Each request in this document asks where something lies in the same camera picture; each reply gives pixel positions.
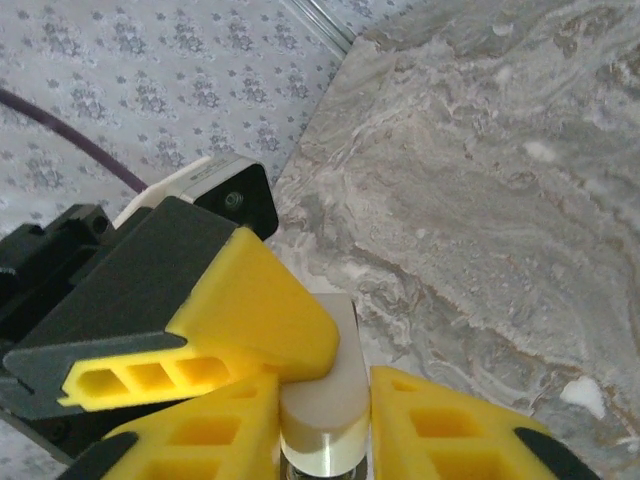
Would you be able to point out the pale plastic stapler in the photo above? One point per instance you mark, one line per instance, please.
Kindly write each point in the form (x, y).
(327, 395)

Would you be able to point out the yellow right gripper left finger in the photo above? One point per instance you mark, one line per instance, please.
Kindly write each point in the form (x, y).
(220, 440)

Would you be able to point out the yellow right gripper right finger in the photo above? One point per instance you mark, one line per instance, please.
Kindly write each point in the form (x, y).
(450, 440)

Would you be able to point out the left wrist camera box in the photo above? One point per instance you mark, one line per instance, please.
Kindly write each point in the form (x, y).
(235, 195)

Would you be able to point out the aluminium frame post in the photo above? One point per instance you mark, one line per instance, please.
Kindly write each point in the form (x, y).
(325, 25)

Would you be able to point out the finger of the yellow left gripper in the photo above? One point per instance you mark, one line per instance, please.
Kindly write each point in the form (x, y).
(260, 310)

